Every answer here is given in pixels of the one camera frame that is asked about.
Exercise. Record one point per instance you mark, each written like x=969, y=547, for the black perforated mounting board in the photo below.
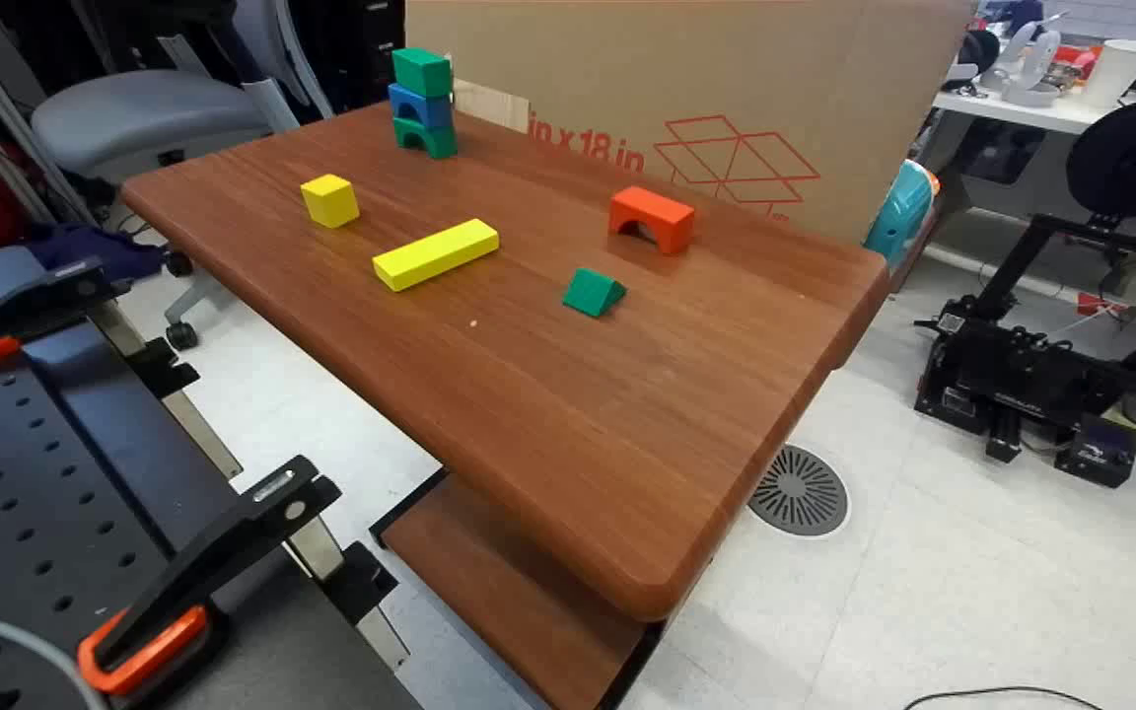
x=28, y=500

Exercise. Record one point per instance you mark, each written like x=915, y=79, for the black 3D printer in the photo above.
x=1016, y=375

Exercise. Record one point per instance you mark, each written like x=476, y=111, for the large cardboard box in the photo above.
x=729, y=66

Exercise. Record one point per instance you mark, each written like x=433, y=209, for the black power supply box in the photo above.
x=1099, y=453

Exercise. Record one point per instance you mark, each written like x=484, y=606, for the blue cloth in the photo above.
x=95, y=250

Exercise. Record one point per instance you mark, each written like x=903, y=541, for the wooden lower table shelf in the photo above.
x=501, y=592

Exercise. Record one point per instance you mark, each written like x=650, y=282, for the yellow rectangular block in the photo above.
x=437, y=255

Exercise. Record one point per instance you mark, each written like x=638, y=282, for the grey office chair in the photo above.
x=136, y=117

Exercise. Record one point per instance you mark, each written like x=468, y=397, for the green rectangular block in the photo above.
x=420, y=71

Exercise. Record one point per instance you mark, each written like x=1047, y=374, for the blue arch block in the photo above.
x=420, y=109

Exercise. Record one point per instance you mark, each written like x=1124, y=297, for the round metal floor drain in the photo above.
x=798, y=492

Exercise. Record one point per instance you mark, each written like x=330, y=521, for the white background table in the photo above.
x=1028, y=111

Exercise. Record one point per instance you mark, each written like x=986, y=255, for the black filament spool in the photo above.
x=1133, y=159

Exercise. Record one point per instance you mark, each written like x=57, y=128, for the green wedge block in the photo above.
x=587, y=294

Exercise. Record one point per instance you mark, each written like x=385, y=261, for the yellow cube block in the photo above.
x=330, y=203

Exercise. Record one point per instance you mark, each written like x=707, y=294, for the green arch block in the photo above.
x=441, y=141

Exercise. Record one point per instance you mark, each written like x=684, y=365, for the orange arch block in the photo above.
x=654, y=207

